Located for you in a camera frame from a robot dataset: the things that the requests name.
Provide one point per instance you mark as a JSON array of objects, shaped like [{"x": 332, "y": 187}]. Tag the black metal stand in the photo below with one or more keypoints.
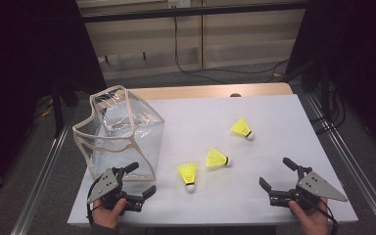
[{"x": 324, "y": 91}]

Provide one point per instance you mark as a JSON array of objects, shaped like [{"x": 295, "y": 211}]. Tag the clear plastic bag beige trim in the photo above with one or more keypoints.
[{"x": 143, "y": 143}]

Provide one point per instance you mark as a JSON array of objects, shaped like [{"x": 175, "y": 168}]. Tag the person's right hand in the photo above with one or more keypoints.
[{"x": 310, "y": 222}]

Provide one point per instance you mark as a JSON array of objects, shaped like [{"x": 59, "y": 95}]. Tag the black curtain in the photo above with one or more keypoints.
[
  {"x": 365, "y": 65},
  {"x": 19, "y": 65}
]

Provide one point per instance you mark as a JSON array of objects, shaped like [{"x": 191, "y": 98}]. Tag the thin black stand post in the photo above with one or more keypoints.
[{"x": 57, "y": 111}]

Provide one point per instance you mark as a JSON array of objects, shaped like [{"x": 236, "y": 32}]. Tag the yellow shuttlecock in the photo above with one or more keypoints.
[
  {"x": 214, "y": 159},
  {"x": 187, "y": 171},
  {"x": 240, "y": 128}
]

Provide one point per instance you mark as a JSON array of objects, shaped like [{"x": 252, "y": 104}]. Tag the aluminium floor rail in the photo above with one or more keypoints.
[
  {"x": 349, "y": 163},
  {"x": 39, "y": 186}
]

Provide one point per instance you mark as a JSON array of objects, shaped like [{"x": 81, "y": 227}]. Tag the white wall socket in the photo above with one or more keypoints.
[{"x": 179, "y": 3}]

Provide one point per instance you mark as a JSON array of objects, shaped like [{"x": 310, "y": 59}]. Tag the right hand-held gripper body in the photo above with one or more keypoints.
[{"x": 319, "y": 187}]

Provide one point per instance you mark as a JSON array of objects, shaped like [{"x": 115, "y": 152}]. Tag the white table cover sheet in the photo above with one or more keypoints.
[{"x": 209, "y": 202}]

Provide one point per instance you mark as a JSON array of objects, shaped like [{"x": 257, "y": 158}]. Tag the dark round table grommet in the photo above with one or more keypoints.
[{"x": 235, "y": 95}]

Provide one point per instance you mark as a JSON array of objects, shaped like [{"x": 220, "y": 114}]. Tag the light wooden cabinet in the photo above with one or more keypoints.
[{"x": 241, "y": 32}]

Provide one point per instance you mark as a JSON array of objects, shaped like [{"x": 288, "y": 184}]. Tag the person's left hand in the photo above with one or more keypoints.
[{"x": 107, "y": 217}]

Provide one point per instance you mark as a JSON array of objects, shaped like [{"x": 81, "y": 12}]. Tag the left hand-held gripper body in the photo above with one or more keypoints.
[{"x": 106, "y": 186}]

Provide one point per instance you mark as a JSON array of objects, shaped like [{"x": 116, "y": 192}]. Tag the black horizontal metal bar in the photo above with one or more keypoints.
[{"x": 176, "y": 12}]

